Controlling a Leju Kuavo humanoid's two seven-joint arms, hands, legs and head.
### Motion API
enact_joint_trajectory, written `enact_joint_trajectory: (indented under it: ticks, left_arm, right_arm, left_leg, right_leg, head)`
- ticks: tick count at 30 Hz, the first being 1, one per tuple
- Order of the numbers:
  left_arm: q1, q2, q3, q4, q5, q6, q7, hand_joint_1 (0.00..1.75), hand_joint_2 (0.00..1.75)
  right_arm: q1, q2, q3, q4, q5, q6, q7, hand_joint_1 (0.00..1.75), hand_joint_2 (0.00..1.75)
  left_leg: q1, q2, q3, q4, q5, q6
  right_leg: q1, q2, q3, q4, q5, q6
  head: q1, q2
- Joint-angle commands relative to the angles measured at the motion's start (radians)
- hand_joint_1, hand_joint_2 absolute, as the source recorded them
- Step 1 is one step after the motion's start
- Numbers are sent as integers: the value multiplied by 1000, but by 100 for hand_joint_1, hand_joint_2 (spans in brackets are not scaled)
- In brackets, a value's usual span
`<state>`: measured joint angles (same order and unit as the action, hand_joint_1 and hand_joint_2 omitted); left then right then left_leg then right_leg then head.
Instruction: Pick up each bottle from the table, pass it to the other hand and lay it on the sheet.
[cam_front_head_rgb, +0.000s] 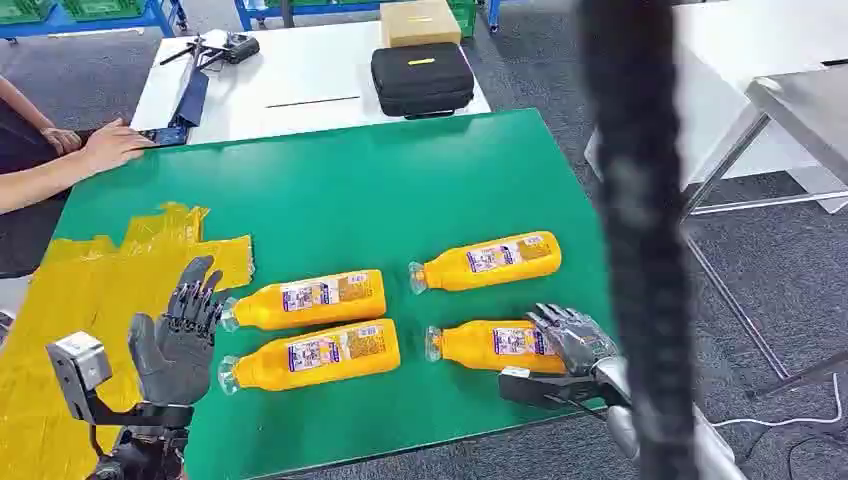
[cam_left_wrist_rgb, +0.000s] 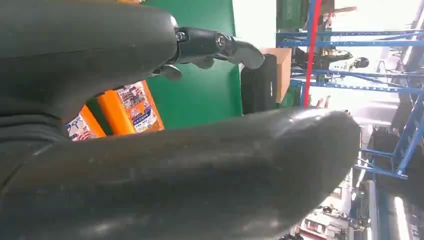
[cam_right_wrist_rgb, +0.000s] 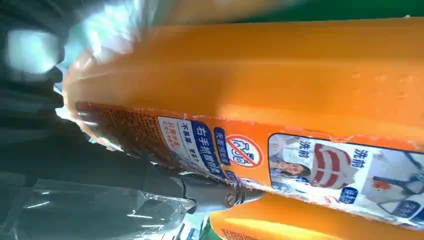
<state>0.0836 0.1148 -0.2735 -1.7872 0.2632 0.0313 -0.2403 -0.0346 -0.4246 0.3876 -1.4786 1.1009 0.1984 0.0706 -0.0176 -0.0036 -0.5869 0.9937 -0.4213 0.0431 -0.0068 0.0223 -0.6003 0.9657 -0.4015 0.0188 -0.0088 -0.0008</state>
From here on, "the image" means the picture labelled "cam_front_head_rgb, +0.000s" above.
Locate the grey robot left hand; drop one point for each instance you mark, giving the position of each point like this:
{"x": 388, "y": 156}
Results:
{"x": 172, "y": 358}

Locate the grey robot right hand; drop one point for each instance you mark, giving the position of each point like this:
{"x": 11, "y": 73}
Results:
{"x": 576, "y": 341}

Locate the person's right hand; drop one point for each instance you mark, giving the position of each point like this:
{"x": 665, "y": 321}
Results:
{"x": 112, "y": 146}

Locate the person's left hand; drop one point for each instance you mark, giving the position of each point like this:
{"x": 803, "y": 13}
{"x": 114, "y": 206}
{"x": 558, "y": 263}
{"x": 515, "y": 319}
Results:
{"x": 63, "y": 139}

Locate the orange drink bottle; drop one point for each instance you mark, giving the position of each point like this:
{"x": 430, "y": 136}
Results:
{"x": 464, "y": 348}
{"x": 265, "y": 371}
{"x": 450, "y": 272}
{"x": 331, "y": 311}

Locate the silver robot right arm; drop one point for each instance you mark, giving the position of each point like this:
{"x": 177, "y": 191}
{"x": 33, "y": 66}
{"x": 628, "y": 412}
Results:
{"x": 619, "y": 381}

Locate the long blue metal rack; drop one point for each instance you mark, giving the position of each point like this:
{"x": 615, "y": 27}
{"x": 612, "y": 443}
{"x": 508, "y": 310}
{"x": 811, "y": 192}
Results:
{"x": 99, "y": 21}

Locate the yellow plastic sheet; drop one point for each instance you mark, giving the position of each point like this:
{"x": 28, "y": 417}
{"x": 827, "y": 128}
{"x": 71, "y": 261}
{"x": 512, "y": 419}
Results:
{"x": 66, "y": 291}

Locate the black folding tripod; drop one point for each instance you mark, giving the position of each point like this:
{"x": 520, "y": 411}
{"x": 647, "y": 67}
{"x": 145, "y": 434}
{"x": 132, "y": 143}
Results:
{"x": 197, "y": 52}

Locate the green plastic crate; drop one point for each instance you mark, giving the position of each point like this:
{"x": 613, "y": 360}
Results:
{"x": 466, "y": 16}
{"x": 23, "y": 9}
{"x": 102, "y": 8}

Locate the black remote controller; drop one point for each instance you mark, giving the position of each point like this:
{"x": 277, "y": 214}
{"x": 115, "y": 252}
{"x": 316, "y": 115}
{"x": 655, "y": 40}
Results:
{"x": 242, "y": 48}

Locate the white table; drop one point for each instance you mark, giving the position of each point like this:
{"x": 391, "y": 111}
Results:
{"x": 298, "y": 73}

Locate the thin black rod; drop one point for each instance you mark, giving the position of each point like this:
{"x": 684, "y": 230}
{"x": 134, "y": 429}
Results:
{"x": 311, "y": 102}

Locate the green table mat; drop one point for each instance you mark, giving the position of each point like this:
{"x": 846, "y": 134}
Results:
{"x": 364, "y": 199}

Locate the black carrying case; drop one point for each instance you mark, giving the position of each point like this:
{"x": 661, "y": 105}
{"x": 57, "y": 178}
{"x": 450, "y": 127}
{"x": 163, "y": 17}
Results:
{"x": 422, "y": 83}

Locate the brown cardboard box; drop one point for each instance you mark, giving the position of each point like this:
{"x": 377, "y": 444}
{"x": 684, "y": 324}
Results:
{"x": 419, "y": 23}

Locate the white panel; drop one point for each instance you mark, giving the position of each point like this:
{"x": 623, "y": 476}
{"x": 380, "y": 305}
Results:
{"x": 742, "y": 40}

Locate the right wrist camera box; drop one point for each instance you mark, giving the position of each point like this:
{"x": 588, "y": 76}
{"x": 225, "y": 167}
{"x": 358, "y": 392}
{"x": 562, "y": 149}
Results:
{"x": 530, "y": 391}

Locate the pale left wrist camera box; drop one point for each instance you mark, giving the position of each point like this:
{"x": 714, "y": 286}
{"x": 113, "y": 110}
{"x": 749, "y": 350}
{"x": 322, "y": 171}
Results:
{"x": 79, "y": 371}

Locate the steel frame table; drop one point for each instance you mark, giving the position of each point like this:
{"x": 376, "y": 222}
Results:
{"x": 808, "y": 112}

